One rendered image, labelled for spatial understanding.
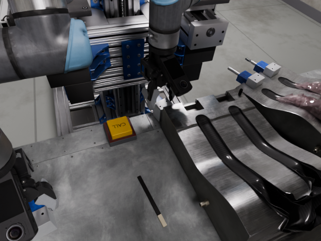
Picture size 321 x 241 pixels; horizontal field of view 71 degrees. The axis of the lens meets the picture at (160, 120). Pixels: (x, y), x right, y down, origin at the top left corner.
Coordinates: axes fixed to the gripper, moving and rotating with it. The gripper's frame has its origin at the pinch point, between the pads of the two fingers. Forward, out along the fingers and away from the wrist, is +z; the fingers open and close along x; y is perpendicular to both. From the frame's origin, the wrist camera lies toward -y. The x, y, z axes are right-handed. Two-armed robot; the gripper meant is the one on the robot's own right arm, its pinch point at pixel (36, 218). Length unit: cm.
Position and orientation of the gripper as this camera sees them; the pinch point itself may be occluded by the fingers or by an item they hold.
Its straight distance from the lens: 56.9
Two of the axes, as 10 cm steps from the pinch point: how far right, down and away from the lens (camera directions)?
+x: -8.5, 3.6, -3.9
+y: -5.2, -6.6, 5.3
